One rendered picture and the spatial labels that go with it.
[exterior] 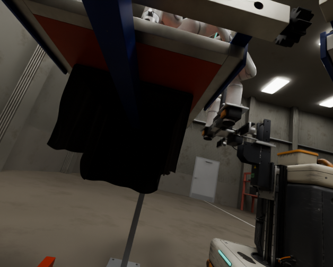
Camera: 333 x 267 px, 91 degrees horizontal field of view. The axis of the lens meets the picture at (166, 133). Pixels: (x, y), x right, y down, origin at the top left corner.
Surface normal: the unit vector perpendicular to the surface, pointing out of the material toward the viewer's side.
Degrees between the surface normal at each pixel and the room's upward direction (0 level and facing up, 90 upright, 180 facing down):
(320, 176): 90
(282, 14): 90
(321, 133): 90
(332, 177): 90
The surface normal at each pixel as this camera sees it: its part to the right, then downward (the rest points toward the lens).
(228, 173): 0.05, -0.25
